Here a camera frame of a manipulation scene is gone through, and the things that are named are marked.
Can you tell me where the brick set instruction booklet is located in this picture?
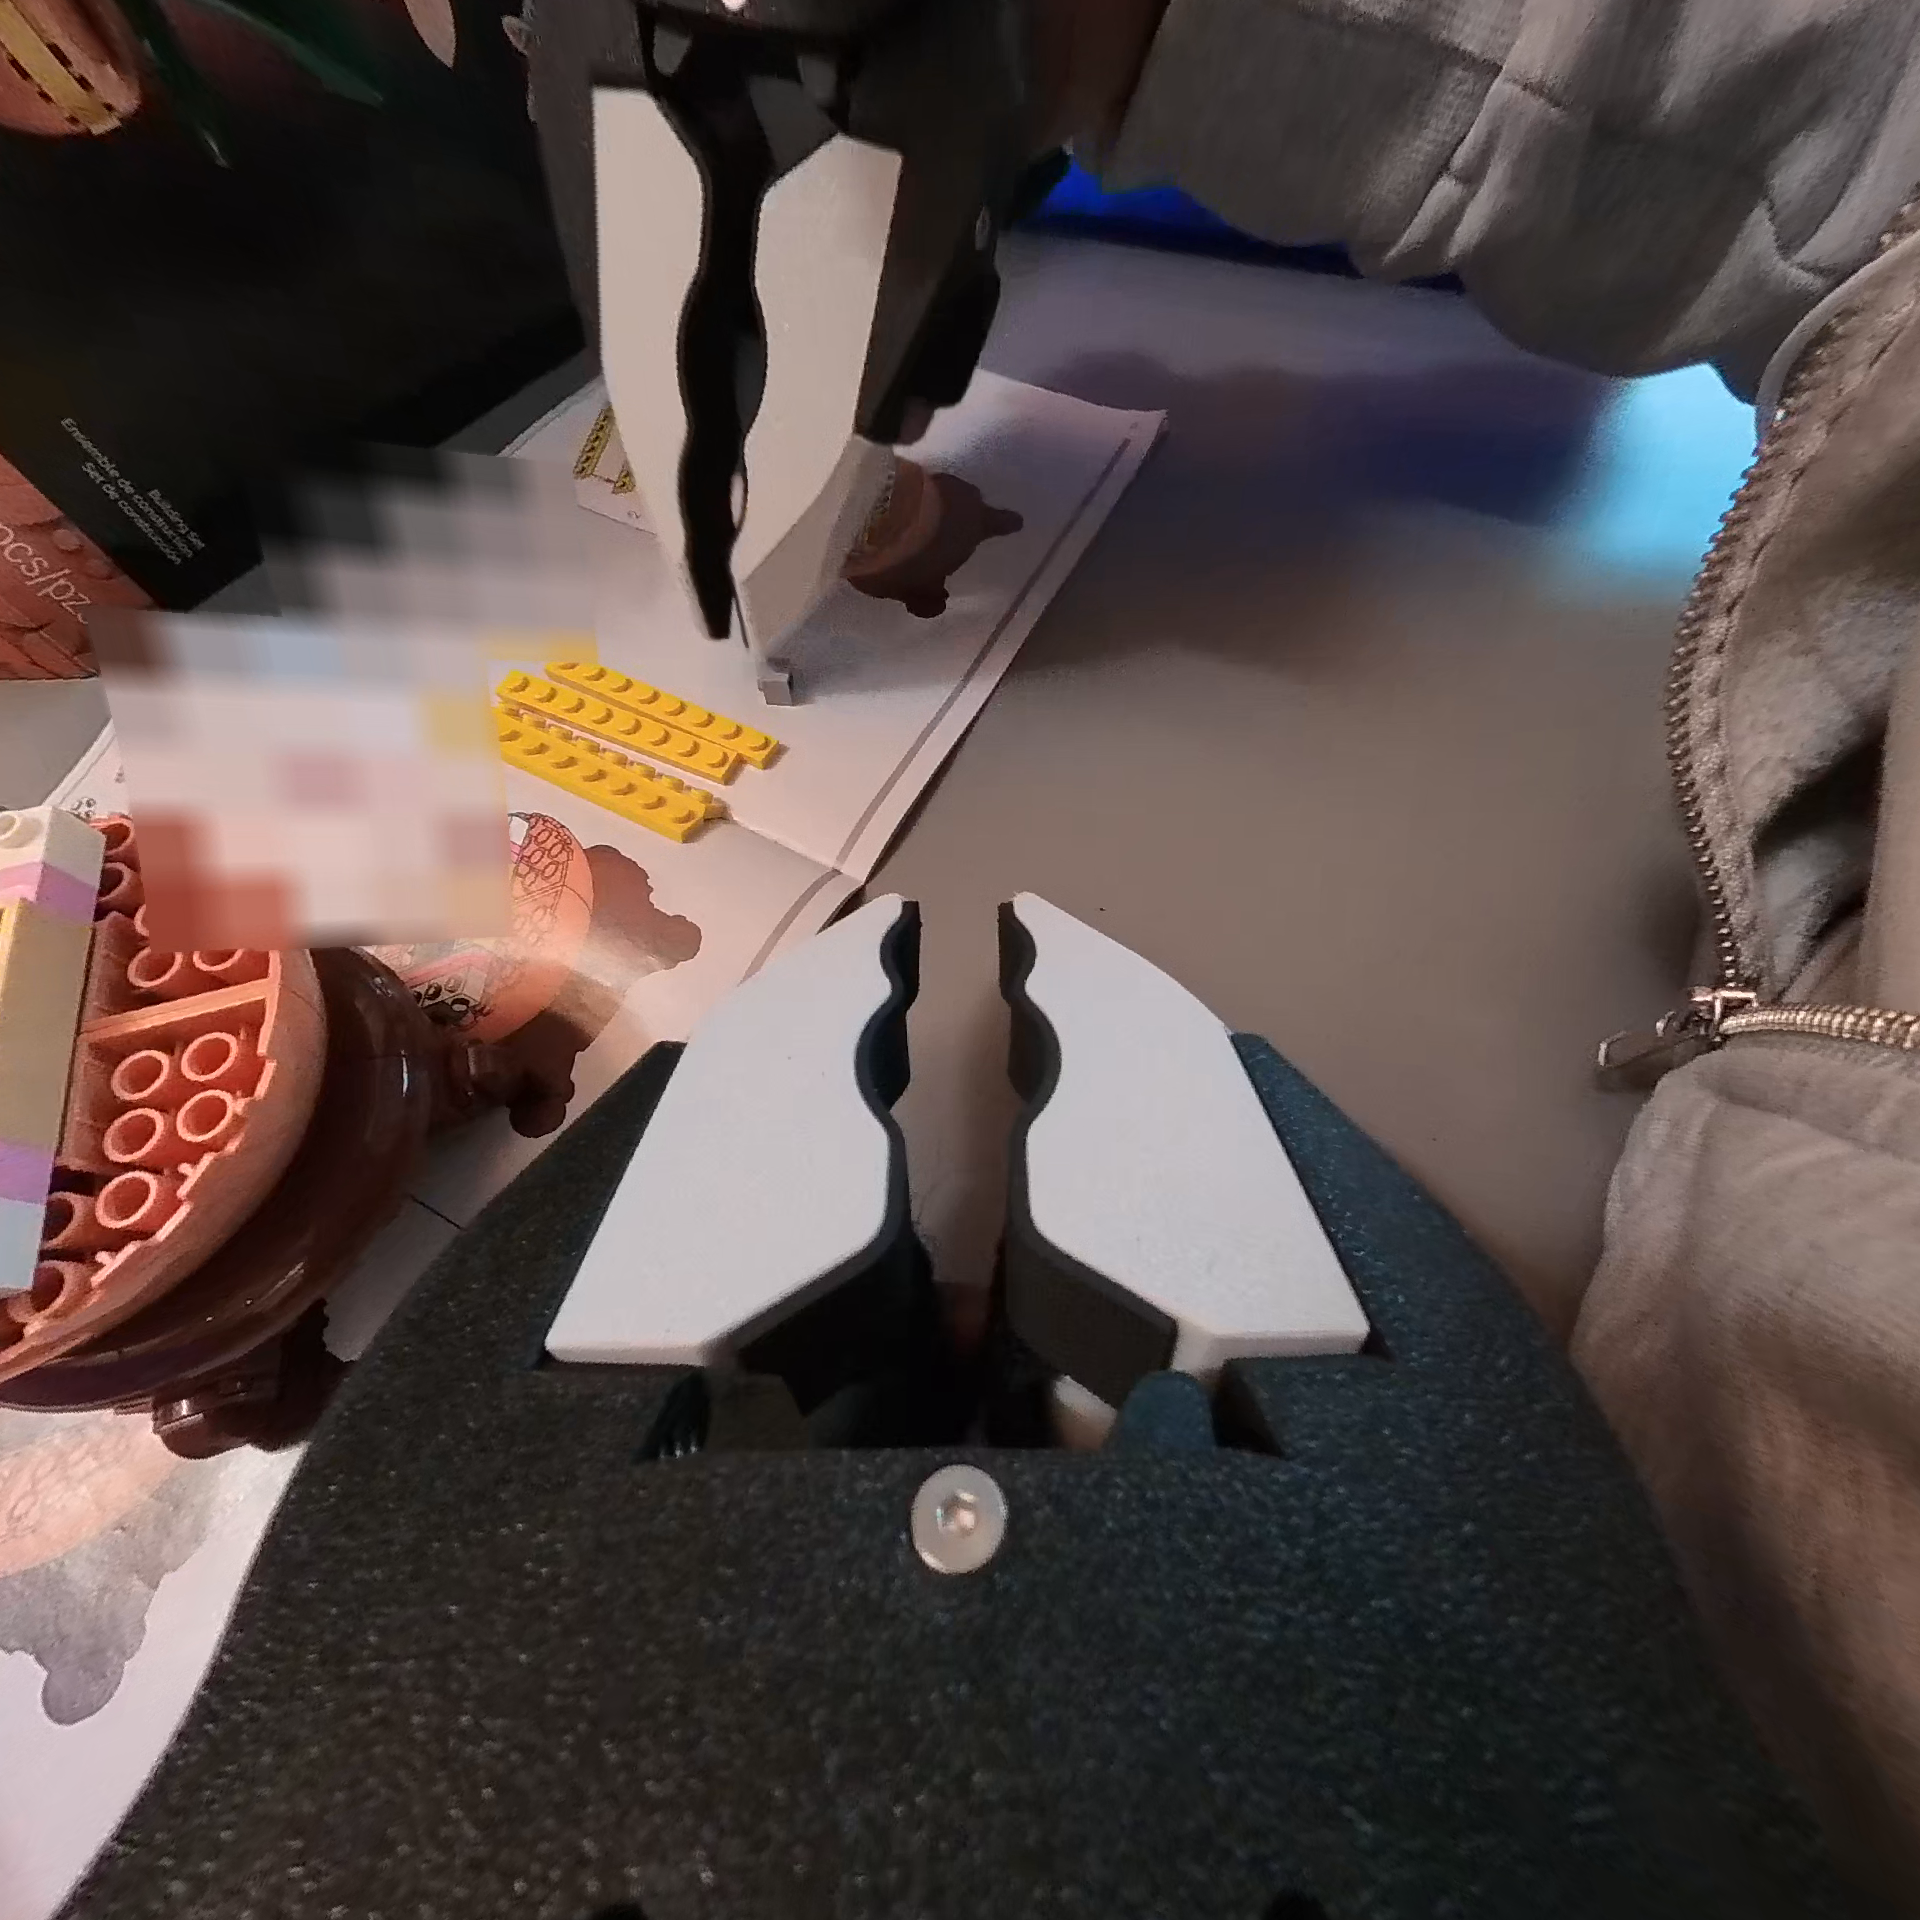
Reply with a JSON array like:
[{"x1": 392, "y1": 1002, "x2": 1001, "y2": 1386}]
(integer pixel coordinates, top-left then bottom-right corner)
[{"x1": 0, "y1": 361, "x2": 1166, "y2": 1758}]

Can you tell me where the black orchid print set box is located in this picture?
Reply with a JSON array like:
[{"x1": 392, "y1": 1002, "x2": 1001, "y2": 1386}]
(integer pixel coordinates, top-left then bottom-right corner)
[{"x1": 0, "y1": 0, "x2": 616, "y2": 697}]

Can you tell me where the brick flowerpot model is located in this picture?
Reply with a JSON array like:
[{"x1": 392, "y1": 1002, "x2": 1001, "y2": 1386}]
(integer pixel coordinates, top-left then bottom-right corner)
[{"x1": 0, "y1": 805, "x2": 600, "y2": 1463}]

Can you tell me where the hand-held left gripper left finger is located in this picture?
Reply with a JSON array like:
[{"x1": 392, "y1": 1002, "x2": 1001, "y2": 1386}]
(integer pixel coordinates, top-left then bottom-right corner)
[{"x1": 545, "y1": 896, "x2": 922, "y2": 1374}]

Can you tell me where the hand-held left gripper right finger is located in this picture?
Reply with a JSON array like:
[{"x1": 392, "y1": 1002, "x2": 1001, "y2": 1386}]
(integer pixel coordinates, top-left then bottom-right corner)
[{"x1": 998, "y1": 896, "x2": 1374, "y2": 1374}]

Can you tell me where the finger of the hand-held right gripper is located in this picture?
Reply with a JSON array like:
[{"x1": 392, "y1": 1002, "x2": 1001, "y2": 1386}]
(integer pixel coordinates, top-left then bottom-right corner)
[
  {"x1": 590, "y1": 75, "x2": 759, "y2": 647},
  {"x1": 728, "y1": 128, "x2": 916, "y2": 711}
]

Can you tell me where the person's right forearm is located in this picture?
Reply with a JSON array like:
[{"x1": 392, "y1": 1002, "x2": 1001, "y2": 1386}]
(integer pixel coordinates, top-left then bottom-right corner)
[{"x1": 1095, "y1": 0, "x2": 1920, "y2": 387}]

